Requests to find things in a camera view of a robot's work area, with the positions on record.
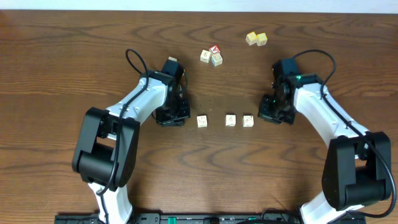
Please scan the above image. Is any red letter A block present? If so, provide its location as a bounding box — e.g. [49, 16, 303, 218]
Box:
[209, 45, 221, 54]

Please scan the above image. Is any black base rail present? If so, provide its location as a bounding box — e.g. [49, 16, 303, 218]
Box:
[54, 208, 366, 224]

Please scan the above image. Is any cream block left of cluster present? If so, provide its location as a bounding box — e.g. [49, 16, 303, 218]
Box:
[200, 50, 211, 63]

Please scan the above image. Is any white block red side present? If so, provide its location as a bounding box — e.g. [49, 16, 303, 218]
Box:
[168, 57, 178, 62]

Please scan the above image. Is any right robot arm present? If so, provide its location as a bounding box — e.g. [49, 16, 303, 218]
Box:
[258, 58, 397, 223]

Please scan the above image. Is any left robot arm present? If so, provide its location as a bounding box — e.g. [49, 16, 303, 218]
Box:
[72, 58, 190, 223]

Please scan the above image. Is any yellow block of pair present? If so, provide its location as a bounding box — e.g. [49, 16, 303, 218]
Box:
[246, 32, 258, 45]
[256, 32, 268, 46]

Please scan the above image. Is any yellow sided white block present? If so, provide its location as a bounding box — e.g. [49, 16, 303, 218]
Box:
[225, 114, 236, 127]

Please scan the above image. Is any yellow block right of pair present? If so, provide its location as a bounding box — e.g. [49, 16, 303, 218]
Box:
[256, 32, 268, 46]

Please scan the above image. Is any yellow block left of pair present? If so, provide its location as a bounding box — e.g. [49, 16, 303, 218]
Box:
[246, 32, 258, 45]

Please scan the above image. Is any blue edged white block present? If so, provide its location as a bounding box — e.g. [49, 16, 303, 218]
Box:
[211, 53, 223, 67]

